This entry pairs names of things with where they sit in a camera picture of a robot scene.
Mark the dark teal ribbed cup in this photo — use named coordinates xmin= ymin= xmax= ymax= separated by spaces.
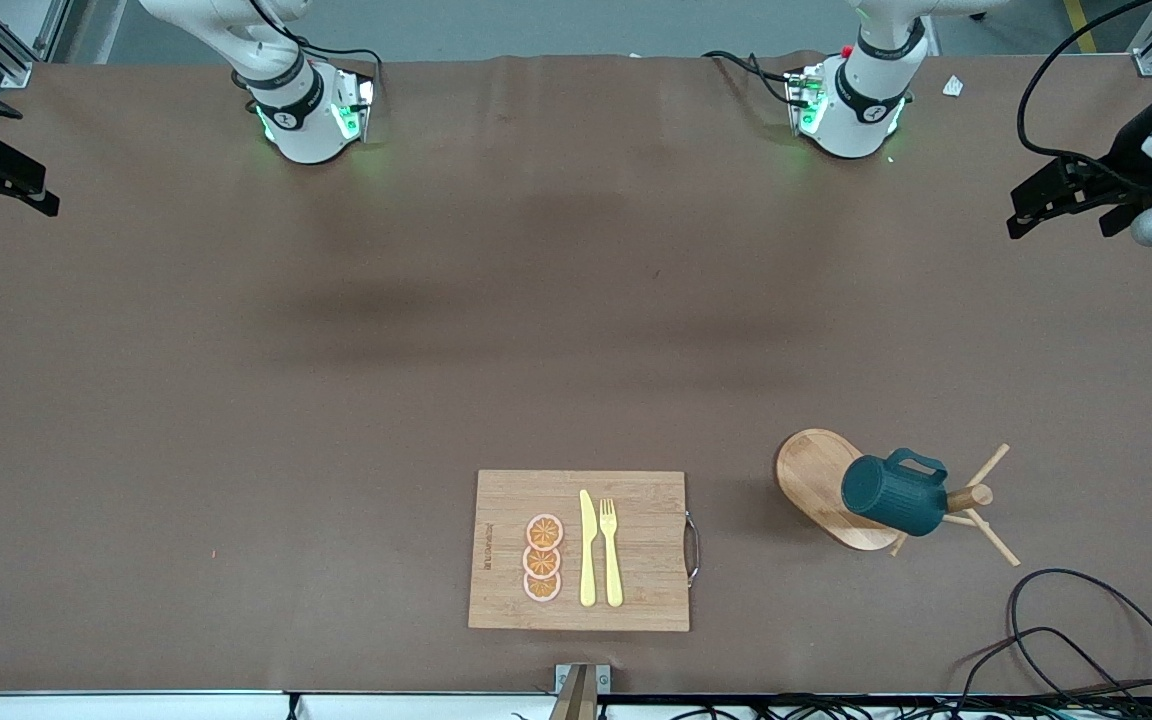
xmin=841 ymin=447 xmax=950 ymax=538

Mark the wooden mug tree stand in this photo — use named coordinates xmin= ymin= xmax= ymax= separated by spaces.
xmin=776 ymin=428 xmax=1022 ymax=568

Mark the brown table cover sheet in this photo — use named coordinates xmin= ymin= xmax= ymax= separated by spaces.
xmin=0 ymin=52 xmax=1152 ymax=696

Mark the bamboo cutting board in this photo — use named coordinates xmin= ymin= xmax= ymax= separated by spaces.
xmin=468 ymin=470 xmax=702 ymax=633

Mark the yellow plastic fork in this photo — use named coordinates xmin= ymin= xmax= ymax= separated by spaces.
xmin=599 ymin=498 xmax=625 ymax=608

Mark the yellow plastic knife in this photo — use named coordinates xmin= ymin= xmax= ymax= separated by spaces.
xmin=579 ymin=489 xmax=598 ymax=608

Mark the black arm base cable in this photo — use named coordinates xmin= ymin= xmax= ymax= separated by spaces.
xmin=701 ymin=48 xmax=799 ymax=106
xmin=296 ymin=40 xmax=384 ymax=101

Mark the black looped cable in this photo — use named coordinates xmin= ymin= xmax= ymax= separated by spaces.
xmin=956 ymin=627 xmax=1152 ymax=706
xmin=1008 ymin=568 xmax=1152 ymax=706

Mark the black cable bundle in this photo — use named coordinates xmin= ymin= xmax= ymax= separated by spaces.
xmin=606 ymin=693 xmax=1152 ymax=720

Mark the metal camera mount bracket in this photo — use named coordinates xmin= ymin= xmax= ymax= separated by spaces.
xmin=554 ymin=663 xmax=612 ymax=720

